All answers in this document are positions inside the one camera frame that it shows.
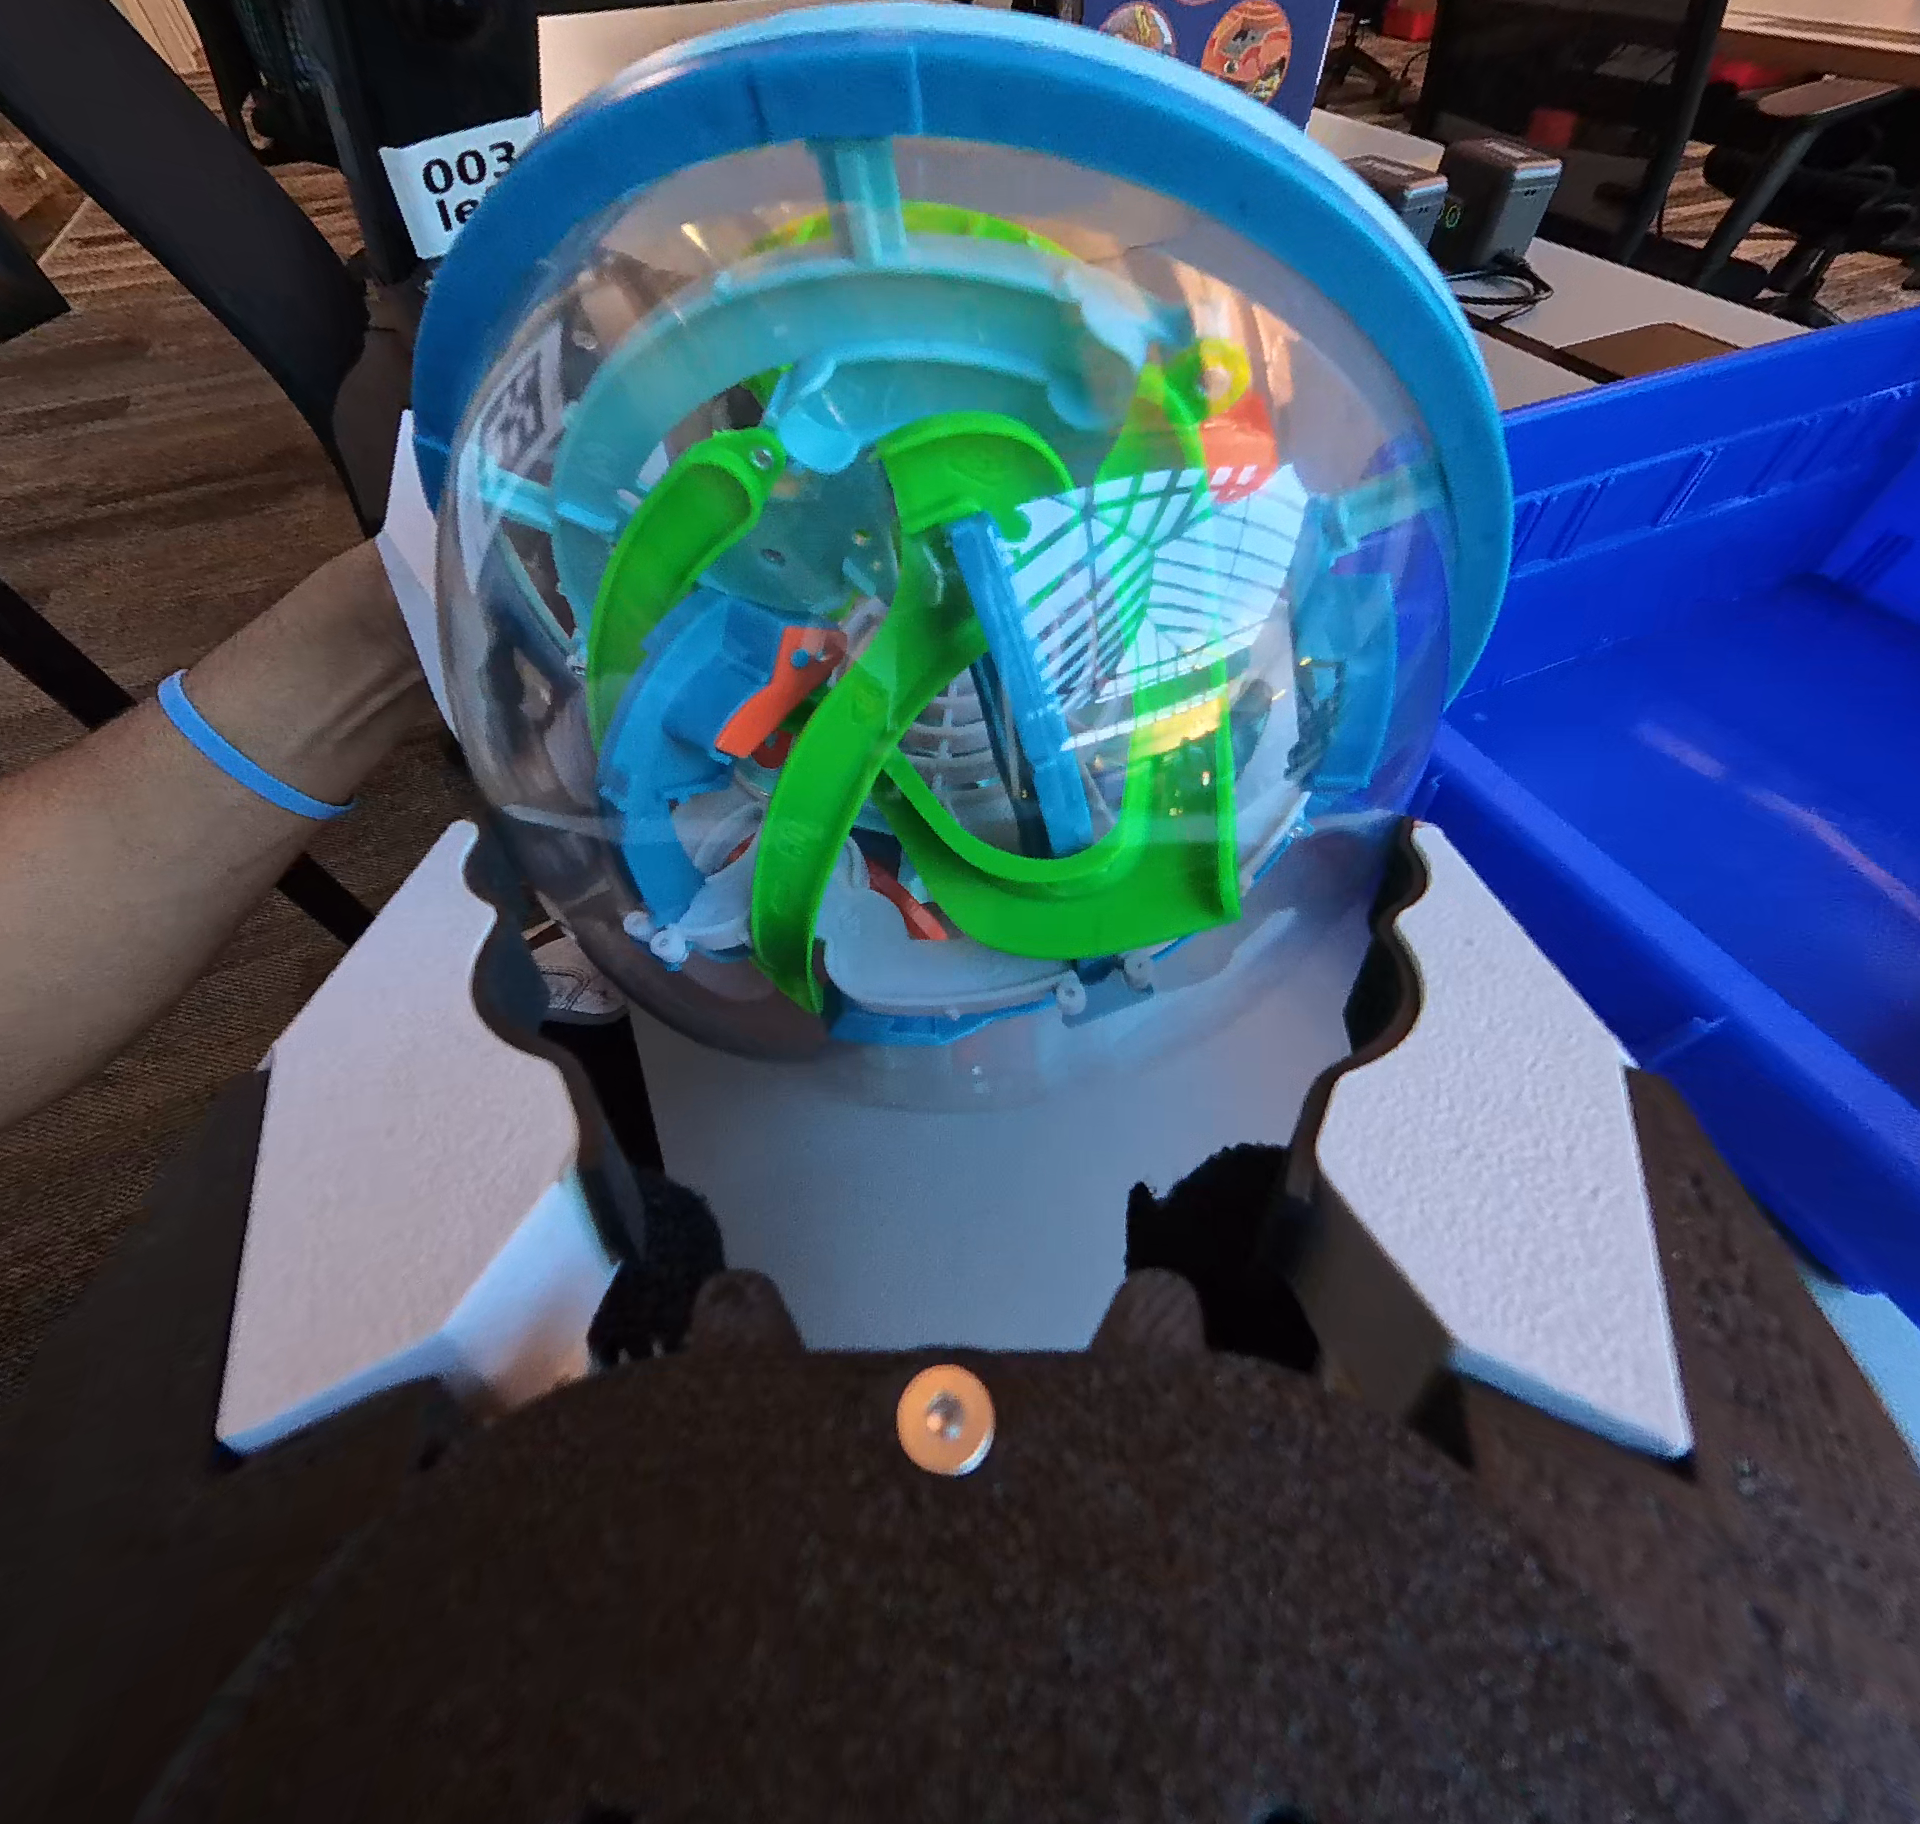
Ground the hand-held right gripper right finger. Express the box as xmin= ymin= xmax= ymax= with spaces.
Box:
xmin=1287 ymin=823 xmax=1699 ymax=1461

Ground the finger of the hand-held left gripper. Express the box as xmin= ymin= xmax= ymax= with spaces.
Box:
xmin=371 ymin=405 xmax=456 ymax=631

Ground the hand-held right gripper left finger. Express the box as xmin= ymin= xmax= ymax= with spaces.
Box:
xmin=217 ymin=823 xmax=625 ymax=1458

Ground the clear plastic maze ball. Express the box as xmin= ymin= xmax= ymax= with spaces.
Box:
xmin=408 ymin=14 xmax=1515 ymax=1116

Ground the person's left forearm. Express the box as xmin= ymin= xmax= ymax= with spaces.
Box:
xmin=0 ymin=683 xmax=353 ymax=1132

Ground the person's left hand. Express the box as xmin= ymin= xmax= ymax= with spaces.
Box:
xmin=187 ymin=540 xmax=445 ymax=809

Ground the blue wristband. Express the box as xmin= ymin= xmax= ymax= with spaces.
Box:
xmin=155 ymin=669 xmax=357 ymax=823

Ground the blue plastic bin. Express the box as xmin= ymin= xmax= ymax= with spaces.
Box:
xmin=1417 ymin=305 xmax=1920 ymax=1325

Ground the black charger cube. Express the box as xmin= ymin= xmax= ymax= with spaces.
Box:
xmin=1341 ymin=151 xmax=1451 ymax=254
xmin=1438 ymin=137 xmax=1565 ymax=275

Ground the black charger cable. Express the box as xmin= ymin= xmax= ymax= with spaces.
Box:
xmin=1444 ymin=260 xmax=1557 ymax=324

